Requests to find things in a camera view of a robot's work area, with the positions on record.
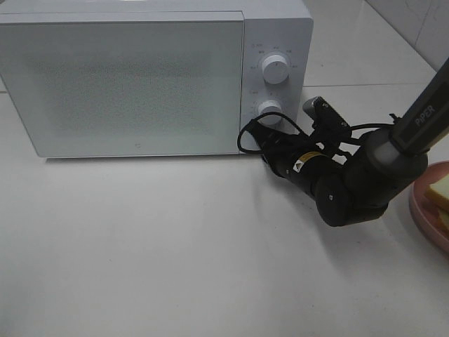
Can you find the white microwave door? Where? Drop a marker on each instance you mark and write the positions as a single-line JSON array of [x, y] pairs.
[[123, 89]]

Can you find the white microwave oven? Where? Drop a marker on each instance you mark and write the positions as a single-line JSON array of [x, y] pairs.
[[268, 27]]

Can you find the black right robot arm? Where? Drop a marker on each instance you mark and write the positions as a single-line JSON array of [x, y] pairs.
[[352, 180]]

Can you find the pink plate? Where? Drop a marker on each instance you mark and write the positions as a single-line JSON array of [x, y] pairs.
[[424, 212]]

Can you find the upper sandwich bread slice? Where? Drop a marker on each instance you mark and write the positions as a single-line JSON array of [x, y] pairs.
[[438, 193]]

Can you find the lower white timer knob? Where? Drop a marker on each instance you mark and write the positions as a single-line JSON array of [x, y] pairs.
[[270, 106]]

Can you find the sandwich bread slice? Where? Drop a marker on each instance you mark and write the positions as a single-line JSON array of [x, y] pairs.
[[442, 222], [438, 193]]

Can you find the upper white power knob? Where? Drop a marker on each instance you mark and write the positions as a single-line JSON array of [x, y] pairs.
[[275, 68]]

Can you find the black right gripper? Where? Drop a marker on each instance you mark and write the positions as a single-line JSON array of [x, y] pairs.
[[272, 143]]

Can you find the lower sandwich bread slice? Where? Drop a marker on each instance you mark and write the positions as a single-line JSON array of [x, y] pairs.
[[442, 222]]

